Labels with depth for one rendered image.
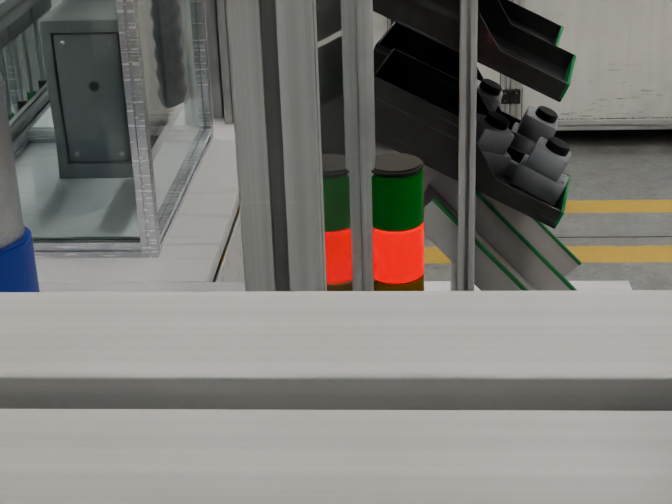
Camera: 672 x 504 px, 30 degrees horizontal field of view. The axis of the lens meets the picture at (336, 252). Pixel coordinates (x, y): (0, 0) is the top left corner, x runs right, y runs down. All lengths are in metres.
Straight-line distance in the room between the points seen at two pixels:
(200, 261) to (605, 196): 2.87
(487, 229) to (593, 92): 3.76
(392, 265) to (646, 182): 4.04
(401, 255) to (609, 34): 4.31
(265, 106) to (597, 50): 4.94
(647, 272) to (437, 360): 4.15
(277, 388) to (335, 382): 0.01
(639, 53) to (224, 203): 3.14
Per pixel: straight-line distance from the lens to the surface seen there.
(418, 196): 1.09
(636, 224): 4.70
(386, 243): 1.09
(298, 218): 0.48
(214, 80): 3.06
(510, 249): 1.71
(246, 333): 0.17
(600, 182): 5.09
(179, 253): 2.33
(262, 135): 0.47
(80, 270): 2.30
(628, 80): 5.44
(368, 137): 1.07
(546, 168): 1.58
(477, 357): 0.17
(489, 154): 1.57
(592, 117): 5.46
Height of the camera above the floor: 1.78
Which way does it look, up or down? 24 degrees down
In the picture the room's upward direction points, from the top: 2 degrees counter-clockwise
